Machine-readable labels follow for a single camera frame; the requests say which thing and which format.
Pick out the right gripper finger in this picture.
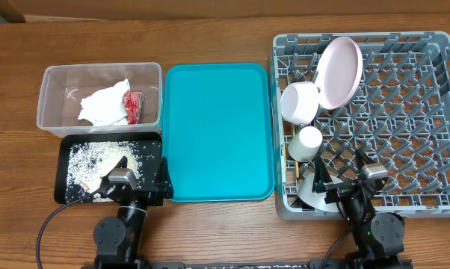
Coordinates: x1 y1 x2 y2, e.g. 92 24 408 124
355 149 376 175
312 155 333 193

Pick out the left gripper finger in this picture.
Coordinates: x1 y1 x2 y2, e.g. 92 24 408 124
105 156 128 179
155 157 172 187

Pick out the pink cup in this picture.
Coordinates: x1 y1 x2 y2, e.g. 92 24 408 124
288 126 323 162

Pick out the cooked white rice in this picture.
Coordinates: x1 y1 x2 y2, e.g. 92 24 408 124
65 140 161 202

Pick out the white napkin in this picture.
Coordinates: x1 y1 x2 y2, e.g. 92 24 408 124
78 78 130 126

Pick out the red snack wrapper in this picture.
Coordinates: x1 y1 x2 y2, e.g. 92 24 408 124
123 91 145 125

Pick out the pink small bowl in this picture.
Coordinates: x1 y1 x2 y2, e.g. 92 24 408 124
280 81 319 125

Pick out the pink round plate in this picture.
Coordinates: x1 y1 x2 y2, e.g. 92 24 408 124
315 37 363 110

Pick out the grey bowl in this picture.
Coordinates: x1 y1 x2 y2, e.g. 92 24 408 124
298 173 339 213

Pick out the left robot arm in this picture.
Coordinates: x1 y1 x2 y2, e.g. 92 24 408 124
93 157 174 269

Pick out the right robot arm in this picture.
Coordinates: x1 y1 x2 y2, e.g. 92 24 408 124
312 149 412 268

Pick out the grey dishwasher rack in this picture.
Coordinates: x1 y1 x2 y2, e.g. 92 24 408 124
268 31 450 220

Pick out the black plastic tray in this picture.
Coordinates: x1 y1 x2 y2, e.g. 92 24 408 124
54 132 161 204

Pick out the clear plastic bin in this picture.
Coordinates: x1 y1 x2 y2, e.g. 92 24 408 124
37 62 163 137

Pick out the teal serving tray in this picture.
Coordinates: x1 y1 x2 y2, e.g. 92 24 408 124
161 63 274 202

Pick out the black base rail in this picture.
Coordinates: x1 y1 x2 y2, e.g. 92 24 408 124
81 259 413 269

